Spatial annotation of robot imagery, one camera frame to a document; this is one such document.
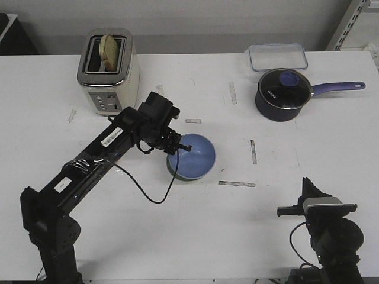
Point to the glass pot lid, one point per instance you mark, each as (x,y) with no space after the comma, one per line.
(284,89)

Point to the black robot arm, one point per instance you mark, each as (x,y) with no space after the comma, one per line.
(45,214)
(334,238)

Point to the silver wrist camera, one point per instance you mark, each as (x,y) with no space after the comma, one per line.
(321,202)

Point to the clear plastic food container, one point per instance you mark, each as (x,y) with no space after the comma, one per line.
(265,57)

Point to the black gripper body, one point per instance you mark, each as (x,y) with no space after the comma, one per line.
(168,142)
(317,213)

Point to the toast bread slice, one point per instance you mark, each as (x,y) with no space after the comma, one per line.
(109,52)

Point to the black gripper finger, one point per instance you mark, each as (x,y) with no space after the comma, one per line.
(184,147)
(309,190)

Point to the blue plastic bowl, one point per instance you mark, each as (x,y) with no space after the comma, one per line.
(202,154)

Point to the cream two-slot toaster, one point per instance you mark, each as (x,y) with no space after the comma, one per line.
(109,92)

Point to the dark blue saucepan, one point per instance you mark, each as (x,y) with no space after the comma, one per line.
(282,115)

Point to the white metal shelf rack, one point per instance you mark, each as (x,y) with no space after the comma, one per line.
(358,28)

